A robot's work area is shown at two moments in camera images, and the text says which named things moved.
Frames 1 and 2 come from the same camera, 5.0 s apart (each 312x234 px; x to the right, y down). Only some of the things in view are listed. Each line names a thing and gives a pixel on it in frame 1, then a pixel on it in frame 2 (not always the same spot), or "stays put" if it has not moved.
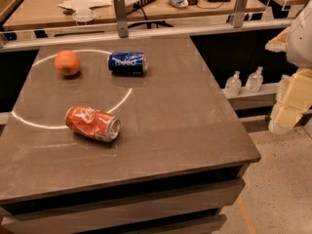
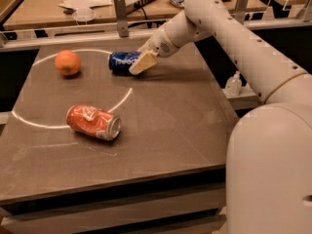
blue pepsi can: [128, 63] stays put
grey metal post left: [120, 15] stays put
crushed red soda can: [94, 123] stays put
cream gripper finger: [294, 97] -> [162, 43]
